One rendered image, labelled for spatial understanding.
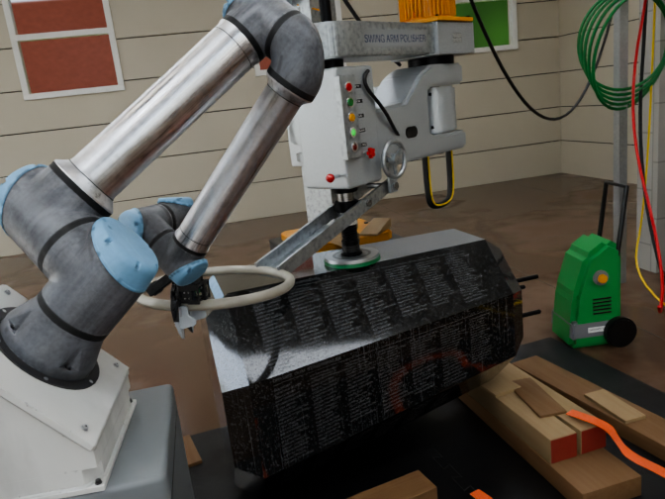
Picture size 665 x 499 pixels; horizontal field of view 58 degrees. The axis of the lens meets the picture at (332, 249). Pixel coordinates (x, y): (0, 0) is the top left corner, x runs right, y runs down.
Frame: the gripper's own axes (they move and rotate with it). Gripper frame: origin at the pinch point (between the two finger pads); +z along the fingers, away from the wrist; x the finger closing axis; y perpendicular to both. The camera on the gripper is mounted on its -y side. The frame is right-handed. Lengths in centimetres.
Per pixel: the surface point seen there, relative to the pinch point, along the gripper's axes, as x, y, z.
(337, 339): 48, 31, 20
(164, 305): -1.0, -4.5, -7.6
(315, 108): 69, 24, -59
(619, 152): 290, 174, -22
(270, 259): 50, 9, -8
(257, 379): 28.0, 8.5, 26.7
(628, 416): 99, 138, 71
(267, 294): 10.8, 21.0, -7.1
